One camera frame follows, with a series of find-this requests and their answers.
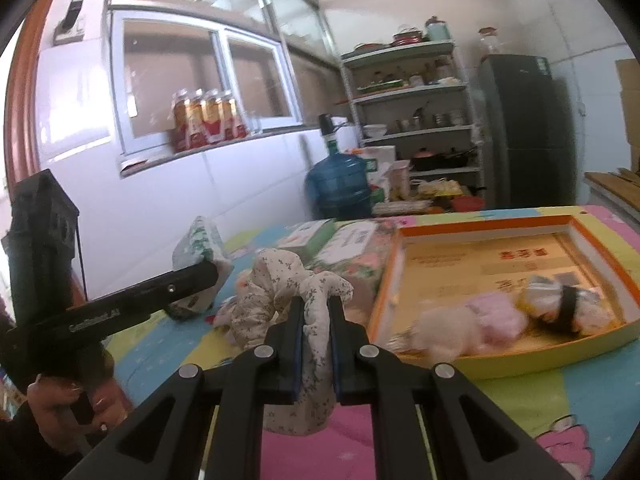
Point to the white framed sliding window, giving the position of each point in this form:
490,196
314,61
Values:
222,85

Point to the cardboard boxes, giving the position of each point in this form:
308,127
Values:
630,110

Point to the red drink bottle pack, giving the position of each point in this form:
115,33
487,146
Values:
205,125

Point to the glass jar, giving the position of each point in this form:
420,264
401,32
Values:
488,42

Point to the person's left forearm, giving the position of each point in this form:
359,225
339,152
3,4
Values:
25,455

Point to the black wok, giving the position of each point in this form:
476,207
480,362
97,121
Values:
457,158

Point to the teal canister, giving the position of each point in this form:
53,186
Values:
438,30

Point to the dark grey fridge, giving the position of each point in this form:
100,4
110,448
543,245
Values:
525,125

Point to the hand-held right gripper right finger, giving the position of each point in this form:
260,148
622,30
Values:
336,360

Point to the white bowls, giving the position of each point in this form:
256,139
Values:
375,131

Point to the pink cloth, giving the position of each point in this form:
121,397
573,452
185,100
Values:
495,312

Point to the black wall device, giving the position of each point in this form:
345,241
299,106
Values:
72,15

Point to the person's left hand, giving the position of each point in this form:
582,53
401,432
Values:
50,405

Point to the blue water jug with pump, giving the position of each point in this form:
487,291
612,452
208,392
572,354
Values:
335,180

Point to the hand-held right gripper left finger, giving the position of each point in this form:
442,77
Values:
298,355

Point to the white green tissue box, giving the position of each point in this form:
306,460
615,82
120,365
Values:
305,237

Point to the brown door frame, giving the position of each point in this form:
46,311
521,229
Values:
22,85

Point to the white floral cloth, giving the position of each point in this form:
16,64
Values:
280,280

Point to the orange rimmed cardboard box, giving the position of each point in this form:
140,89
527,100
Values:
450,260

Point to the colourful printed mat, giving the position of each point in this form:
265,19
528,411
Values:
500,400

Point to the plastic food tray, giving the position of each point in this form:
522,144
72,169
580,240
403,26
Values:
402,207

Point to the red plastic basin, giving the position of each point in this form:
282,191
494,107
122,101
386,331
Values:
468,204

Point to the pink white bag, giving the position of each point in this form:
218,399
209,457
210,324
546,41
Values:
399,177

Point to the white carton with green label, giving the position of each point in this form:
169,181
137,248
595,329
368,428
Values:
377,157

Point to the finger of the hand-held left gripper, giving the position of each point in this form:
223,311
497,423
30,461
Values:
172,287

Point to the tray of eggs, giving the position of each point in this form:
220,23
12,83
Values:
440,187

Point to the floral print box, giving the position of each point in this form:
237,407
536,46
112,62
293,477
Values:
350,255

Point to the wooden boards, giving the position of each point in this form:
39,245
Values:
615,182

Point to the white metal shelf rack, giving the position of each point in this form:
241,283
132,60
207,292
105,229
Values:
410,92

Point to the steel bowl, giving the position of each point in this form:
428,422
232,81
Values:
410,124

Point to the red pot with glass lid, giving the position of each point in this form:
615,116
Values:
407,36

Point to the green tissue packet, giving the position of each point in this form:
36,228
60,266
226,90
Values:
197,240

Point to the black pot with red lid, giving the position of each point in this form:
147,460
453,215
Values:
425,161

